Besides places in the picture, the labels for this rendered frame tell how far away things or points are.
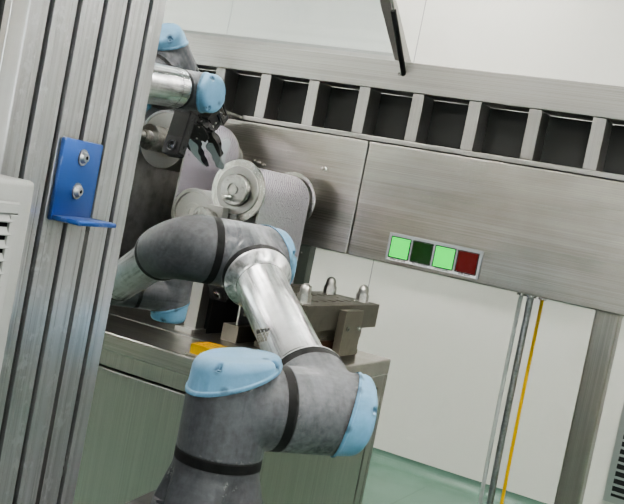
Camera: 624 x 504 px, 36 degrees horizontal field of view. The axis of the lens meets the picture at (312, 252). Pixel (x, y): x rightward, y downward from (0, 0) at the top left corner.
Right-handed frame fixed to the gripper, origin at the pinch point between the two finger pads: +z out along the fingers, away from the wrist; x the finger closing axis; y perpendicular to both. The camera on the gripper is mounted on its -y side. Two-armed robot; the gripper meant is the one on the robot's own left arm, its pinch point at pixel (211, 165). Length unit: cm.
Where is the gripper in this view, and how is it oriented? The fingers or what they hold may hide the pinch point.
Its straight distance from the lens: 215.9
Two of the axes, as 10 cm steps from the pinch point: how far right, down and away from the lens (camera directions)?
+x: -8.6, -2.1, 4.7
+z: 2.3, 6.6, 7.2
